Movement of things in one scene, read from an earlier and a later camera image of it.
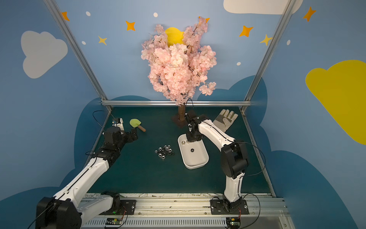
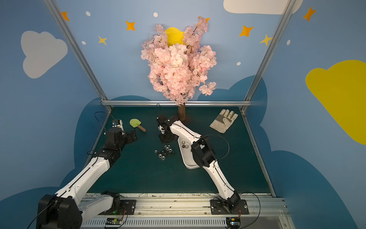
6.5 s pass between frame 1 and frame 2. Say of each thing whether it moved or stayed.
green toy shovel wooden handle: stayed
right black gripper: moved
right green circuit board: stayed
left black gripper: stayed
